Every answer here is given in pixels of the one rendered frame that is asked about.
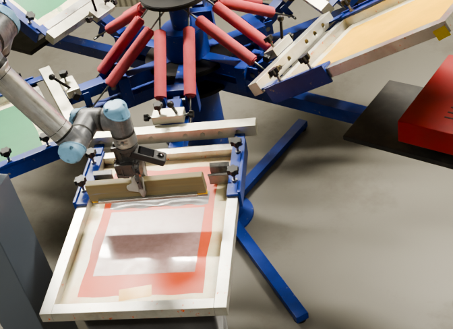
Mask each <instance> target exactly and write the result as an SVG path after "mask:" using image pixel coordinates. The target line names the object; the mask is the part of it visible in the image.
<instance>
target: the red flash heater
mask: <svg viewBox="0 0 453 329"><path fill-rule="evenodd" d="M398 141H399V142H404V143H407V144H412V145H415V146H420V147H422V148H427V149H430V150H435V151H438V152H443V153H446V154H451V155H453V55H448V56H447V58H446V59H445V60H444V62H443V63H442V64H441V65H440V67H439V68H438V69H437V71H436V72H435V73H434V75H433V76H432V77H431V79H430V80H429V81H428V83H427V84H426V85H425V86H424V88H423V89H422V91H420V93H419V94H418V95H417V97H416V98H415V99H414V101H413V102H412V103H411V105H410V106H409V107H408V109H407V110H406V111H405V112H404V114H403V115H402V117H401V118H400V119H399V120H398Z"/></svg>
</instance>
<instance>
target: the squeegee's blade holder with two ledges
mask: <svg viewBox="0 0 453 329"><path fill-rule="evenodd" d="M195 196H198V193H197V192H196V191H195V192H186V193H170V194H160V195H151V196H145V197H142V196H135V197H126V198H109V199H101V200H98V203H99V204H108V203H117V202H134V201H143V200H160V199H169V198H186V197H195Z"/></svg>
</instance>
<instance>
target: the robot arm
mask: <svg viewBox="0 0 453 329"><path fill-rule="evenodd" d="M19 30H20V20H19V18H18V16H17V15H16V14H15V13H14V12H13V11H12V10H11V9H10V8H8V7H6V6H4V5H1V4H0V94H2V95H3V96H4V97H5V98H6V99H7V100H8V101H9V102H10V103H11V104H12V105H13V106H15V107H16V108H17V109H18V110H19V111H20V112H21V113H23V114H24V115H25V116H26V117H27V118H28V119H29V120H31V122H33V124H35V125H36V126H37V127H38V128H39V129H40V130H41V131H43V132H44V133H45V134H46V135H47V136H48V137H50V139H52V141H54V143H56V144H57V145H58V146H59V149H58V155H59V157H60V158H61V160H63V161H65V162H67V163H70V164H74V163H77V162H79V161H81V159H82V157H83V155H85V153H86V151H87V149H88V147H89V145H90V142H91V141H92V139H93V137H94V135H95V134H96V132H97V131H110V133H111V136H112V139H113V143H112V146H111V152H114V155H115V160H114V168H115V172H116V174H117V178H124V179H127V178H129V177H131V184H129V185H128V186H127V190H129V191H135V192H140V193H141V195H142V197H145V196H146V193H147V191H146V187H145V185H144V178H143V176H148V174H147V168H146V163H145V162H149V163H152V164H155V165H160V166H162V167H163V166H164V164H165V162H166V158H167V154H166V152H161V151H158V150H154V149H151V148H147V147H144V146H140V145H138V139H137V136H136V134H135V129H134V127H133V123H132V120H131V116H130V112H129V110H128V108H127V104H126V102H125V101H124V100H121V99H114V100H110V101H108V102H106V103H105V104H104V106H103V108H87V107H82V108H77V109H73V110H72V111H71V112H70V114H69V120H67V119H66V118H65V117H64V116H63V115H62V114H61V113H60V112H59V111H57V110H56V109H55V108H54V107H53V106H52V105H51V104H50V103H49V102H47V101H46V100H45V99H44V98H43V97H42V96H41V95H40V94H39V93H38V92H37V91H35V89H33V87H31V85H29V83H27V82H26V81H25V80H24V79H23V78H22V77H21V76H20V75H19V74H18V73H16V72H15V71H14V70H13V69H12V68H11V67H10V66H9V63H8V59H7V57H8V56H9V54H10V50H11V46H12V42H13V39H14V37H15V36H16V35H17V34H18V33H19Z"/></svg>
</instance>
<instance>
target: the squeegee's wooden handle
mask: <svg viewBox="0 0 453 329"><path fill-rule="evenodd" d="M143 178H144V185H145V187H146V191H147V193H146V196H151V195H160V194H170V193H186V192H195V191H196V192H197V193H206V190H207V185H206V180H205V178H204V173H203V172H202V171H199V172H190V173H175V174H167V175H151V176H143ZM129 184H131V177H130V178H127V179H124V178H119V179H103V180H95V181H87V182H86V184H85V188H86V191H87V193H88V196H89V198H90V201H91V202H97V201H98V200H101V199H109V198H126V197H135V196H142V195H141V193H140V192H135V191H129V190H127V186H128V185H129Z"/></svg>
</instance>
